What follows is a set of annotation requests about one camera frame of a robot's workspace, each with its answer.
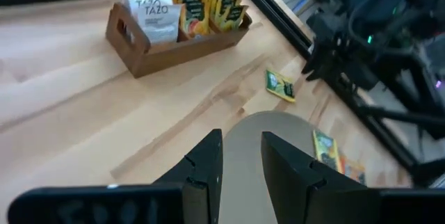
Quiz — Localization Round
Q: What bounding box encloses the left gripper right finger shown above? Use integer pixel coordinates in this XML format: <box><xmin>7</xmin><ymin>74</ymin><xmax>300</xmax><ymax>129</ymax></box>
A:
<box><xmin>261</xmin><ymin>131</ymin><xmax>382</xmax><ymax>224</ymax></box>

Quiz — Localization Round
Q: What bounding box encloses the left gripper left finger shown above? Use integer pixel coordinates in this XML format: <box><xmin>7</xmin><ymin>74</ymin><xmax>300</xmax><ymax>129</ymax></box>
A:
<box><xmin>152</xmin><ymin>129</ymin><xmax>223</xmax><ymax>224</ymax></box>

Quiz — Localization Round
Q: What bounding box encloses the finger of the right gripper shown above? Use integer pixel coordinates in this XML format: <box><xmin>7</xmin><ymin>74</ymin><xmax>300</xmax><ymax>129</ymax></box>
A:
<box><xmin>307</xmin><ymin>72</ymin><xmax>345</xmax><ymax>83</ymax></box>
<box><xmin>301</xmin><ymin>48</ymin><xmax>327</xmax><ymax>76</ymax></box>

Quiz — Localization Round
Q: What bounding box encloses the brown wooden tea box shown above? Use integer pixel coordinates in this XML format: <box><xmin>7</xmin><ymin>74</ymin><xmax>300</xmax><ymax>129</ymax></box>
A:
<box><xmin>105</xmin><ymin>1</ymin><xmax>253</xmax><ymax>79</ymax></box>

